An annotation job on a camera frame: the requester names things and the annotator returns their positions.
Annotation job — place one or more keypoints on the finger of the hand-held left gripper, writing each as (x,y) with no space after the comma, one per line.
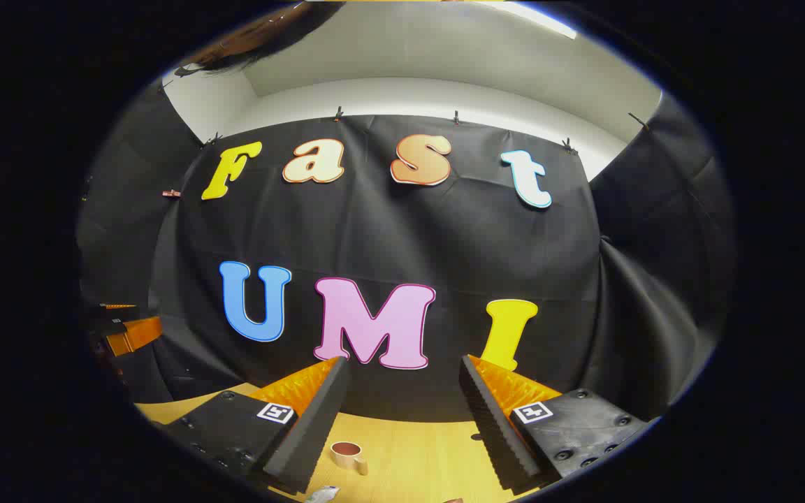
(135,334)

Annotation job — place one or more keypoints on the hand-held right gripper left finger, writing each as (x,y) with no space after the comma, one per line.
(312,433)

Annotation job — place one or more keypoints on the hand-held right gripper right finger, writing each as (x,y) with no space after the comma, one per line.
(493,433)

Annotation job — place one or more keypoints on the beige cup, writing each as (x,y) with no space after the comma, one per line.
(346,457)

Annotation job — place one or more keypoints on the white toothpaste tube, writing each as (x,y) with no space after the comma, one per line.
(322,494)

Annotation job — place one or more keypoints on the wooden desktop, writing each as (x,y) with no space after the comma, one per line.
(416,454)

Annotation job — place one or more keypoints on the black backdrop cloth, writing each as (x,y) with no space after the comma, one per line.
(409,237)

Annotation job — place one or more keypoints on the person's hair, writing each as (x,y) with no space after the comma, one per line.
(263,35)

